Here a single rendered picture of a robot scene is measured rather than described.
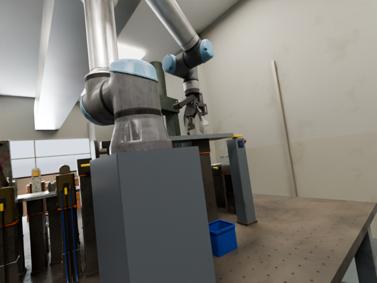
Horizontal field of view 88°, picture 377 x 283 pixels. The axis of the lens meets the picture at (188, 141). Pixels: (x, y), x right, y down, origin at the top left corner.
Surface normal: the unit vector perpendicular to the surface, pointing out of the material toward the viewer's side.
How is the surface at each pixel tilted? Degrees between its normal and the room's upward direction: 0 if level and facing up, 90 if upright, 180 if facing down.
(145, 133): 72
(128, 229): 90
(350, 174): 90
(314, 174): 90
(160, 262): 90
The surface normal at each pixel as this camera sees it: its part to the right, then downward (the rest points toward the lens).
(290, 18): -0.77, 0.04
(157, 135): 0.62, -0.44
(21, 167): 0.63, -0.14
